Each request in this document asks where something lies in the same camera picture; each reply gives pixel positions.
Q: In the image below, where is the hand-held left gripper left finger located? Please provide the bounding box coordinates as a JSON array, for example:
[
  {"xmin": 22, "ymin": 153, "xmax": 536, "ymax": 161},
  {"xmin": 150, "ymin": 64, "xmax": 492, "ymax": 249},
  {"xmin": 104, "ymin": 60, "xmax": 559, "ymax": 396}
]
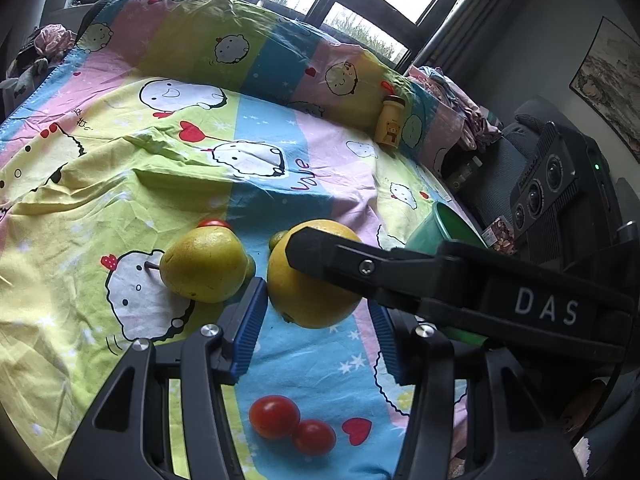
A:
[{"xmin": 57, "ymin": 277, "xmax": 269, "ymax": 480}]

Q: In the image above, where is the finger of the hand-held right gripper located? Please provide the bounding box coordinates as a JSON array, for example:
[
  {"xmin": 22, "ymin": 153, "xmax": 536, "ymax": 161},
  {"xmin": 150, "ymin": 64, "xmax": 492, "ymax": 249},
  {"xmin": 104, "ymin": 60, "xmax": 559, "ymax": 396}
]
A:
[{"xmin": 285, "ymin": 226, "xmax": 442, "ymax": 318}]

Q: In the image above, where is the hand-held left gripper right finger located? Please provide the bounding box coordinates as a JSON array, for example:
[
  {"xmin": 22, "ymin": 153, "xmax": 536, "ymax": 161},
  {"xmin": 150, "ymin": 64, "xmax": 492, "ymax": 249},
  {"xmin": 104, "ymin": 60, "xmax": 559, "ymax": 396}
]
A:
[{"xmin": 369, "ymin": 305, "xmax": 586, "ymax": 480}]

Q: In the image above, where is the yellow lemon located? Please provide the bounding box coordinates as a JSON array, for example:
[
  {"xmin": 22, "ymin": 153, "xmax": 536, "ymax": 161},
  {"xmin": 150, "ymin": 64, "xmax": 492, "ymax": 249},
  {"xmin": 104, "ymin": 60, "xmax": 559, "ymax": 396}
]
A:
[{"xmin": 266, "ymin": 220, "xmax": 364, "ymax": 330}]

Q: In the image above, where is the yellow pear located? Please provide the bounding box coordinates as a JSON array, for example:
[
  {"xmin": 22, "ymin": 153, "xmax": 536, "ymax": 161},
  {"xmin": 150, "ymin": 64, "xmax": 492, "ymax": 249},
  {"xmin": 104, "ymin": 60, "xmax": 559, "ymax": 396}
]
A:
[{"xmin": 145, "ymin": 226, "xmax": 251, "ymax": 304}]

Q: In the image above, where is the green bowl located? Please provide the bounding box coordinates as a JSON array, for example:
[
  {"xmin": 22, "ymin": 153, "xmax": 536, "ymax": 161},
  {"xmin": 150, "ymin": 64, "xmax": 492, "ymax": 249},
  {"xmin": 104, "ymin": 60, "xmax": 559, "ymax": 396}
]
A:
[{"xmin": 405, "ymin": 202, "xmax": 490, "ymax": 347}]

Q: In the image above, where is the snack packet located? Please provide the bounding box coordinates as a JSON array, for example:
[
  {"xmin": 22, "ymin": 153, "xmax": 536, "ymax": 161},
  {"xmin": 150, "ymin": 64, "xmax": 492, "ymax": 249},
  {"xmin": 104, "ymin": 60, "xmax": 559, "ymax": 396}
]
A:
[{"xmin": 482, "ymin": 217, "xmax": 517, "ymax": 252}]

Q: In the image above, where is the larger red cherry tomato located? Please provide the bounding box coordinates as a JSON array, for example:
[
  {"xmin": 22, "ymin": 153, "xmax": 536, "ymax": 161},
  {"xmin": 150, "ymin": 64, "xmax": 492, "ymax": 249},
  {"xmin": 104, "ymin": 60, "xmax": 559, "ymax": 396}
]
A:
[{"xmin": 249, "ymin": 395, "xmax": 301, "ymax": 440}]

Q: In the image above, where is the smaller red cherry tomato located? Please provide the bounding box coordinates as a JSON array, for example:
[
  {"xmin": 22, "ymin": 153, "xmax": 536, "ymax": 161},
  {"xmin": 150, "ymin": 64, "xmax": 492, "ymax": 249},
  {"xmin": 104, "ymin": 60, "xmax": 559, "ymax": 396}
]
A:
[{"xmin": 292, "ymin": 419, "xmax": 337, "ymax": 456}]

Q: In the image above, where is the dark grey chair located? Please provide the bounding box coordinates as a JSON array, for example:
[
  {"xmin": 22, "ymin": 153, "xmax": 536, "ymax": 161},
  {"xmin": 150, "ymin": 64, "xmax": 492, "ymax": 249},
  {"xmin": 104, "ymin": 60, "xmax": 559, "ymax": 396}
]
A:
[{"xmin": 470, "ymin": 100, "xmax": 553, "ymax": 223}]

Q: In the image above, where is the yellow cartoon bottle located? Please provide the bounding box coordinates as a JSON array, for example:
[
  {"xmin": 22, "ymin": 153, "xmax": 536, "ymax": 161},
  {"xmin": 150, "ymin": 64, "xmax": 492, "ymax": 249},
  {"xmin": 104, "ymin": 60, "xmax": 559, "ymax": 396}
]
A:
[{"xmin": 376, "ymin": 95, "xmax": 407, "ymax": 150}]

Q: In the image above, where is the floral patterned cloth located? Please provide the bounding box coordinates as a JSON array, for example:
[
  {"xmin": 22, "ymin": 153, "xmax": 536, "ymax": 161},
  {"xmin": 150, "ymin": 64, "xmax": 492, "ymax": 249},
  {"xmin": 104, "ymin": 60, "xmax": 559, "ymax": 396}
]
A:
[{"xmin": 407, "ymin": 65, "xmax": 504, "ymax": 152}]

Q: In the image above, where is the cartoon printed bedsheet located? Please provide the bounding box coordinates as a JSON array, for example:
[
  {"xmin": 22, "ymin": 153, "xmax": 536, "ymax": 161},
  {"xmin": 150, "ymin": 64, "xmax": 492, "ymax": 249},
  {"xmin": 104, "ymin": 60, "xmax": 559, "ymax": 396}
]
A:
[{"xmin": 0, "ymin": 0, "xmax": 482, "ymax": 480}]

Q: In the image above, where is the dark framed window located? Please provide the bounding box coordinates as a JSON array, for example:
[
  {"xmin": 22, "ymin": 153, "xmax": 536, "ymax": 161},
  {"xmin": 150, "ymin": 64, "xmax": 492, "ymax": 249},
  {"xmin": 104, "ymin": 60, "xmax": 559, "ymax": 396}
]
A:
[{"xmin": 75, "ymin": 0, "xmax": 481, "ymax": 67}]

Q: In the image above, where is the grey curtain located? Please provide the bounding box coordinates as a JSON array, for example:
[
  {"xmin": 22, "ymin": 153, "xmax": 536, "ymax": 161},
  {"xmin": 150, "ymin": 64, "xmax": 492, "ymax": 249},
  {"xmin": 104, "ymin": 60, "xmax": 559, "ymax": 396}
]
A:
[{"xmin": 400, "ymin": 0, "xmax": 533, "ymax": 76}]

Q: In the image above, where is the pink crumpled cloth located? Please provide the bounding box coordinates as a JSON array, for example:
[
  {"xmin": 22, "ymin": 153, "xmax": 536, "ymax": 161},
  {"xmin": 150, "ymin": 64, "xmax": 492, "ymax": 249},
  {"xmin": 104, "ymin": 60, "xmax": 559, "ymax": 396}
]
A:
[{"xmin": 34, "ymin": 24, "xmax": 77, "ymax": 57}]

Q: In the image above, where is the framed wall painting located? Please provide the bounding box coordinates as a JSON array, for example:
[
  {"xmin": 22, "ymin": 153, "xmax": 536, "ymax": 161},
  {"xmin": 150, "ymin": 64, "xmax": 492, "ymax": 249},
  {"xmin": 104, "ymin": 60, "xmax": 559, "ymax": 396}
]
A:
[{"xmin": 570, "ymin": 16, "xmax": 640, "ymax": 149}]

